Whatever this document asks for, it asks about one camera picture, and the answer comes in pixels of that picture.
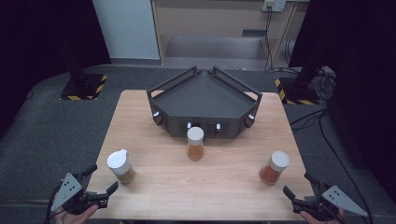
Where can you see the person's right hand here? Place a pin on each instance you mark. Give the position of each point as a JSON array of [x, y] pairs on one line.
[[323, 222]]

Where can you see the white panel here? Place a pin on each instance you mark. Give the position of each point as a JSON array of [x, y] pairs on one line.
[[127, 28]]

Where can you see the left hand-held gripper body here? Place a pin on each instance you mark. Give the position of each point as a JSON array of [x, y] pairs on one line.
[[69, 189]]

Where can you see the wooden cabinet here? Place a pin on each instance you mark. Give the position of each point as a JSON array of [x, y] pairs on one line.
[[211, 21]]

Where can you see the white-capped spice jar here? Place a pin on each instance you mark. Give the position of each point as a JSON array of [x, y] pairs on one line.
[[278, 160], [120, 163], [195, 137]]

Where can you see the person's left hand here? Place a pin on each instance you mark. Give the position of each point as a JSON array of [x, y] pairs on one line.
[[74, 219]]

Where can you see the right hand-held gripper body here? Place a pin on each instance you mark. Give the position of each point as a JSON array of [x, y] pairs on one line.
[[337, 197]]

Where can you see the white wall socket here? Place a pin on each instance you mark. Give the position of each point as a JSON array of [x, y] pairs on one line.
[[277, 4]]

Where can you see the black stand striped base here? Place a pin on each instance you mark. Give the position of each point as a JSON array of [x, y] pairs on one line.
[[299, 91], [82, 87]]

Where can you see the dark grey corner rack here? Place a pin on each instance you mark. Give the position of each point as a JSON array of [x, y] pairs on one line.
[[205, 99]]

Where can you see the black curtain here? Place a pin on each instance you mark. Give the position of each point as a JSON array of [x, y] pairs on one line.
[[37, 37], [367, 62]]

